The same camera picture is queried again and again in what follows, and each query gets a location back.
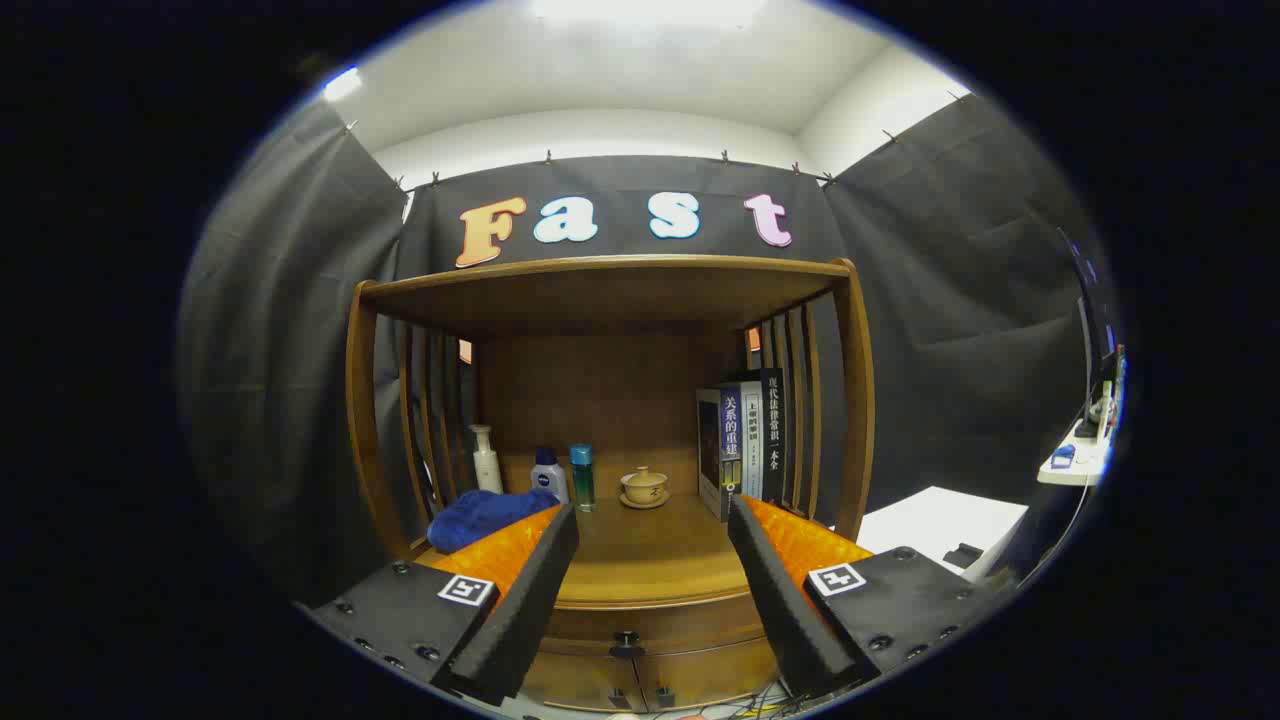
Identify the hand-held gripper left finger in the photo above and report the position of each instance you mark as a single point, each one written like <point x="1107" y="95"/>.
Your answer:
<point x="530" y="600"/>

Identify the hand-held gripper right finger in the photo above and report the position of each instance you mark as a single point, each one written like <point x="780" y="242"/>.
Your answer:
<point x="775" y="600"/>

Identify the wooden drawer with black knob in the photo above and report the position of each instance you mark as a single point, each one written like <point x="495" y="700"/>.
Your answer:
<point x="690" y="625"/>

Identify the white side cabinet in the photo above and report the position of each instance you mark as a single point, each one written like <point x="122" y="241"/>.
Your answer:
<point x="930" y="520"/>

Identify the blue plush towel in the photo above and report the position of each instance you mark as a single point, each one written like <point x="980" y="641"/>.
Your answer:
<point x="480" y="515"/>

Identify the white bottle with blue cap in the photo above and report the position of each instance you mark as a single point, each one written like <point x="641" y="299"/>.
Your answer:
<point x="548" y="480"/>

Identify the teal clear bottle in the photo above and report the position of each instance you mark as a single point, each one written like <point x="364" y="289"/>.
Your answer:
<point x="582" y="485"/>

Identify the white pump bottle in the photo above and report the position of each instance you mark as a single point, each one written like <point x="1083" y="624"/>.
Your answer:
<point x="487" y="470"/>

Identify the beige lidded teacup with saucer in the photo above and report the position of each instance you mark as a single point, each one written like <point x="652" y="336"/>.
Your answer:
<point x="645" y="488"/>

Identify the book with pale spine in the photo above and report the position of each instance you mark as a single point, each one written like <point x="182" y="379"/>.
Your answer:
<point x="752" y="440"/>

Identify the book with dark photo cover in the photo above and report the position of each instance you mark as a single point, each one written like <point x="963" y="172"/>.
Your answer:
<point x="710" y="450"/>

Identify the book with black spine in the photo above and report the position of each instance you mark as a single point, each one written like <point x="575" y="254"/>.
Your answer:
<point x="773" y="430"/>

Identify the black block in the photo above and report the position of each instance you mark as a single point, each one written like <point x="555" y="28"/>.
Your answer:
<point x="962" y="556"/>

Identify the white desk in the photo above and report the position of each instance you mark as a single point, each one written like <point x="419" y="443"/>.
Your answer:
<point x="1075" y="465"/>

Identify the wooden cabinet frame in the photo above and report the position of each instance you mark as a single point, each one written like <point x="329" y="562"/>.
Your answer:
<point x="600" y="290"/>

